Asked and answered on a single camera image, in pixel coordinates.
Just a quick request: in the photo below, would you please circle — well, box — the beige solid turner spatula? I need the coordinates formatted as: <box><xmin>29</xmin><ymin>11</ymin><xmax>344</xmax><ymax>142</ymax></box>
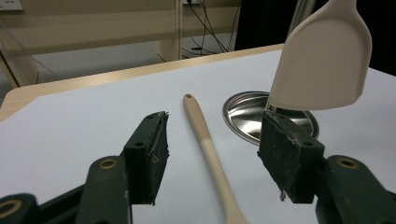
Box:
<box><xmin>268</xmin><ymin>0</ymin><xmax>374</xmax><ymax>112</ymax></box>

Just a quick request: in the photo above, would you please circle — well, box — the white wall socket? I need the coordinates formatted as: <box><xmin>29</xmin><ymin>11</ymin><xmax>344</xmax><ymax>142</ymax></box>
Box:
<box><xmin>0</xmin><ymin>0</ymin><xmax>24</xmax><ymax>12</ymax></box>

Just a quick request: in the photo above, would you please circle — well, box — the bundle of black cables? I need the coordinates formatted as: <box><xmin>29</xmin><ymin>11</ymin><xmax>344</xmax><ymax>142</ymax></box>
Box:
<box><xmin>181</xmin><ymin>0</ymin><xmax>243</xmax><ymax>60</ymax></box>

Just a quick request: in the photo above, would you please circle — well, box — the beige perforated skimmer spoon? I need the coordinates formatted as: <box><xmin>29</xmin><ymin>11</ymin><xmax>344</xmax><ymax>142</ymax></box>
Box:
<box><xmin>182</xmin><ymin>93</ymin><xmax>250</xmax><ymax>224</ymax></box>

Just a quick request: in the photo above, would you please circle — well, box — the steel utensil stand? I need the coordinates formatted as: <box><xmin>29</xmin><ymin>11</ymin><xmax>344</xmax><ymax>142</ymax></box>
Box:
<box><xmin>221</xmin><ymin>0</ymin><xmax>320</xmax><ymax>147</ymax></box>

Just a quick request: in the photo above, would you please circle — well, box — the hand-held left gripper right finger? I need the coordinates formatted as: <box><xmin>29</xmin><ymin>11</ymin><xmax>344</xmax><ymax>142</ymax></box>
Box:
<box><xmin>257</xmin><ymin>110</ymin><xmax>396</xmax><ymax>224</ymax></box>

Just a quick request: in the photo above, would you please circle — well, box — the beige wooden desk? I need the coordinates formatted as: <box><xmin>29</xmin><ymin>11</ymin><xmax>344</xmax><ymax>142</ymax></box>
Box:
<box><xmin>0</xmin><ymin>0</ymin><xmax>243</xmax><ymax>89</ymax></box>

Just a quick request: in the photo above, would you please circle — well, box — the white paper sheet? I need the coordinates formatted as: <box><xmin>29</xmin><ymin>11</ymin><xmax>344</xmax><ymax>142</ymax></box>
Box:
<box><xmin>0</xmin><ymin>49</ymin><xmax>396</xmax><ymax>224</ymax></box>

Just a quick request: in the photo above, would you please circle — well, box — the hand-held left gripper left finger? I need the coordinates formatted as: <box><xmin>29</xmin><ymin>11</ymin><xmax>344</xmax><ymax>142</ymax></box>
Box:
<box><xmin>76</xmin><ymin>110</ymin><xmax>171</xmax><ymax>224</ymax></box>

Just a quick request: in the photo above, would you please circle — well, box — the black curtain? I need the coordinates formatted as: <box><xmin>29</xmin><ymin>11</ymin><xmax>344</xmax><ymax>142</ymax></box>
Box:
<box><xmin>234</xmin><ymin>0</ymin><xmax>396</xmax><ymax>77</ymax></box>

